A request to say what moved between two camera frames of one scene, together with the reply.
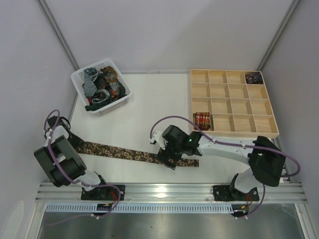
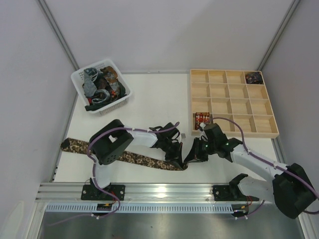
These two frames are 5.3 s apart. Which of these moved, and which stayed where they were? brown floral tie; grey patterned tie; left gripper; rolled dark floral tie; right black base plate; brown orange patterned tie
Moved: left gripper; brown floral tie
Stayed: rolled dark floral tie; right black base plate; grey patterned tie; brown orange patterned tie
